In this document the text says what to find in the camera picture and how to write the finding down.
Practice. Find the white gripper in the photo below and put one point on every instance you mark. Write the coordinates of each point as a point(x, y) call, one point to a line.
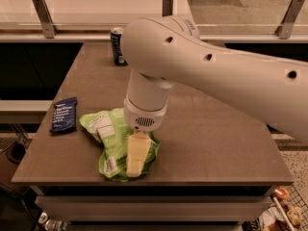
point(143, 116)

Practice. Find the green rice chip bag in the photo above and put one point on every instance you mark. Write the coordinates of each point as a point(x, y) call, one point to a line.
point(110, 129)

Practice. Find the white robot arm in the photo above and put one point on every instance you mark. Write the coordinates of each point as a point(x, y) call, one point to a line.
point(165, 51)

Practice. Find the blue pepsi can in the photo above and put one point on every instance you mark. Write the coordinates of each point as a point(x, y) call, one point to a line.
point(115, 37)

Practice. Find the dark blue snack bar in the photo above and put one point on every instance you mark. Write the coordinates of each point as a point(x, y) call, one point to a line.
point(64, 116)

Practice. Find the bottles under table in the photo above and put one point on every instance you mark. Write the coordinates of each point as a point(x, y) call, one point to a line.
point(50, 224)

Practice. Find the dark round stool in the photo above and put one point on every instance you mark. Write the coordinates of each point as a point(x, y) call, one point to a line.
point(15, 153)

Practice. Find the left metal railing bracket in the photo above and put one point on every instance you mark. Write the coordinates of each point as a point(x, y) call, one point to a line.
point(48, 28)

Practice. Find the metal railing bracket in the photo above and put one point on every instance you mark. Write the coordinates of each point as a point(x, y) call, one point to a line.
point(285, 28)
point(167, 7)
point(48, 28)

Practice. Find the middle metal railing bracket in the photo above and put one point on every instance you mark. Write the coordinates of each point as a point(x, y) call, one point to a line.
point(167, 7)

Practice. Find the wire basket with items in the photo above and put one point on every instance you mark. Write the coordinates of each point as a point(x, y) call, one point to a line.
point(287, 212)

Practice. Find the right metal railing bracket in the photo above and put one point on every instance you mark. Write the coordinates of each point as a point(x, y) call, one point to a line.
point(285, 28)

